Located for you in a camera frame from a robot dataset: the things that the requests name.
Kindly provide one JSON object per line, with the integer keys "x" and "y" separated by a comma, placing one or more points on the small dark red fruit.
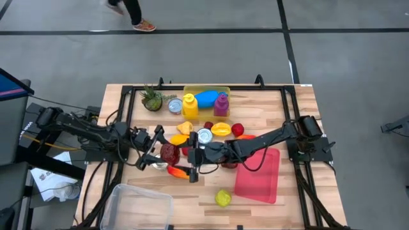
{"x": 208, "y": 125}

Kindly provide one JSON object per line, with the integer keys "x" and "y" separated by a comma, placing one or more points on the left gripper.
{"x": 142, "y": 140}

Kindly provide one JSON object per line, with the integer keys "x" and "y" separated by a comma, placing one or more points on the purple plastic bottle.
{"x": 221, "y": 107}

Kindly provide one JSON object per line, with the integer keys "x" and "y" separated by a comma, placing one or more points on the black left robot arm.
{"x": 80, "y": 127}

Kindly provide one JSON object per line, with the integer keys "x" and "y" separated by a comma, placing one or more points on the monitor with blue screen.
{"x": 11, "y": 86}

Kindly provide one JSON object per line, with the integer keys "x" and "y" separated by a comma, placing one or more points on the black metal table frame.
{"x": 255, "y": 87}

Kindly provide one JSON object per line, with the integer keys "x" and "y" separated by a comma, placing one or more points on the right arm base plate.
{"x": 316, "y": 155}

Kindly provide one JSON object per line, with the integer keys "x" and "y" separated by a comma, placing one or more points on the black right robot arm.
{"x": 265, "y": 139}

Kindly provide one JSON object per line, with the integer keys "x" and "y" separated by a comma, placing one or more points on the pink translucent plastic bin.
{"x": 259, "y": 182}

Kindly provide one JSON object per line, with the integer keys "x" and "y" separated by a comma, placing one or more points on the black case with white lettering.
{"x": 28, "y": 124}

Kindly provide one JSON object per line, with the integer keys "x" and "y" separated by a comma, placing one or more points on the dark maroon toy fruit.
{"x": 230, "y": 165}

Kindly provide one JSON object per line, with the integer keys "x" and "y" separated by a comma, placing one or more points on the black rounded device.
{"x": 6, "y": 220}

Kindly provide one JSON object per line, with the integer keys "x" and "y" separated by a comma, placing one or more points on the black frame hook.
{"x": 161, "y": 82}
{"x": 259, "y": 80}

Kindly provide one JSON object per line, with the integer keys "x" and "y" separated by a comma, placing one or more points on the red toy apple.
{"x": 185, "y": 151}
{"x": 238, "y": 130}

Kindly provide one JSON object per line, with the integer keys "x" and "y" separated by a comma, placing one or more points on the grey furniture panel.
{"x": 12, "y": 134}

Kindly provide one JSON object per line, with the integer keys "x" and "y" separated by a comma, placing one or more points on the clear plastic bin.
{"x": 137, "y": 207}

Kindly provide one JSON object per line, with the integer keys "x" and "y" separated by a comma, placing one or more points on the grey stand leg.
{"x": 399, "y": 124}

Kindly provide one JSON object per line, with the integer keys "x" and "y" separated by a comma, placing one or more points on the yellow translucent plastic bin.
{"x": 207, "y": 113}

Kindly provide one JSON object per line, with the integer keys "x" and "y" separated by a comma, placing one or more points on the black stand beam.
{"x": 54, "y": 166}

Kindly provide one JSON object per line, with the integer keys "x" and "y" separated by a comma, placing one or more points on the blue plastic bottle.
{"x": 207, "y": 99}

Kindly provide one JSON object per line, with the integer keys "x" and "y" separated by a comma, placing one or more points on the dark red textured fruit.
{"x": 170, "y": 155}

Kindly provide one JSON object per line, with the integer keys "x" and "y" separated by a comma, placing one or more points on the silver tin can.
{"x": 175, "y": 106}
{"x": 205, "y": 135}
{"x": 159, "y": 165}

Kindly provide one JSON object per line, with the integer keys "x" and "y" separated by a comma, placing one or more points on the green toy apple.
{"x": 223, "y": 198}

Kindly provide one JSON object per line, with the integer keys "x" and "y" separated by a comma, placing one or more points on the person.
{"x": 134, "y": 12}

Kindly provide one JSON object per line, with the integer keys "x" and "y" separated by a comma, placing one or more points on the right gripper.
{"x": 211, "y": 153}

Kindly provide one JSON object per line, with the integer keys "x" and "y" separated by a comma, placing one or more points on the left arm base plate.
{"x": 105, "y": 157}

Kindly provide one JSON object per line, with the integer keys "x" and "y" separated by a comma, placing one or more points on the yellow toy pear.
{"x": 185, "y": 128}

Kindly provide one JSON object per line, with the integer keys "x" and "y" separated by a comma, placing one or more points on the white paper sheets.
{"x": 44, "y": 175}

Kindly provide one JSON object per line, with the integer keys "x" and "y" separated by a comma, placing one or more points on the clear plastic cup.
{"x": 67, "y": 191}

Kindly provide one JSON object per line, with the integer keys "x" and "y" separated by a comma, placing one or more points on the yellow plastic bottle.
{"x": 190, "y": 108}

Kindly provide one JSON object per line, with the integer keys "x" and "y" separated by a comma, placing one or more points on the potted succulent plant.
{"x": 152, "y": 102}

